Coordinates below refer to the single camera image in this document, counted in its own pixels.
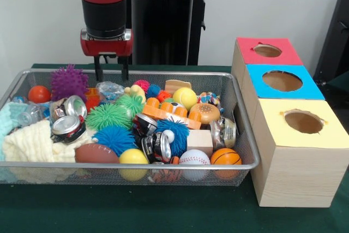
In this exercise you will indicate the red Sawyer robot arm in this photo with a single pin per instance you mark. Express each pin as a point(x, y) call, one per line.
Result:
point(103, 14)

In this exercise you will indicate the small orange-red ball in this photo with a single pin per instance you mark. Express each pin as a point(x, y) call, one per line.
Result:
point(39, 94)

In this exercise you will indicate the wooden box with three holes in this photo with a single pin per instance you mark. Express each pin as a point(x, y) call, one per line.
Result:
point(300, 178)

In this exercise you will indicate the orange toy building block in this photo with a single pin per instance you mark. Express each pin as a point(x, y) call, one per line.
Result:
point(159, 114)

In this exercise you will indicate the dark green tablecloth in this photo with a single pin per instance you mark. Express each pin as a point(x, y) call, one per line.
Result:
point(338, 78)
point(163, 211)

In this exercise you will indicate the purple spiky ball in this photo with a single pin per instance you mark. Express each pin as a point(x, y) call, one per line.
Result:
point(69, 83)

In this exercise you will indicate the orange toy basketball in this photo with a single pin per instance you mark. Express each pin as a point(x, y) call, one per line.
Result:
point(225, 157)

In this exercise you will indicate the smooth yellow ball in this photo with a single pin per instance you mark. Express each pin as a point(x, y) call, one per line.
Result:
point(133, 156)

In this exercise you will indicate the silver mesh bin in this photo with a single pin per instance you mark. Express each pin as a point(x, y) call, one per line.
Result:
point(95, 175)

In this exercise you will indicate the toy burger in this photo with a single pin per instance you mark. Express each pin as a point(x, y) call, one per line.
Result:
point(204, 113)

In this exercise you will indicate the blue koosh ball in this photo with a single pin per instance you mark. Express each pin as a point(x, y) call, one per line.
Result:
point(114, 138)

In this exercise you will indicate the brown toy football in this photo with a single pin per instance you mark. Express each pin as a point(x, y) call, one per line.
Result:
point(95, 154)

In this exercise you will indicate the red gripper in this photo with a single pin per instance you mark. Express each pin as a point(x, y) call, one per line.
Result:
point(106, 47)

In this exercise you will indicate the yellow tennis ball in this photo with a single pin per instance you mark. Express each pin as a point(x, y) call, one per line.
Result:
point(185, 98)

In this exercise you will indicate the black office chair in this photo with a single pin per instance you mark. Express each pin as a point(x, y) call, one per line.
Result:
point(335, 47)

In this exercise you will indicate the white toy baseball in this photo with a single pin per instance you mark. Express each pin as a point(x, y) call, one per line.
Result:
point(194, 158)

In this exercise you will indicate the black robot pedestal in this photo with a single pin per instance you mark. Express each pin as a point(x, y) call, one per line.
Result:
point(163, 25)

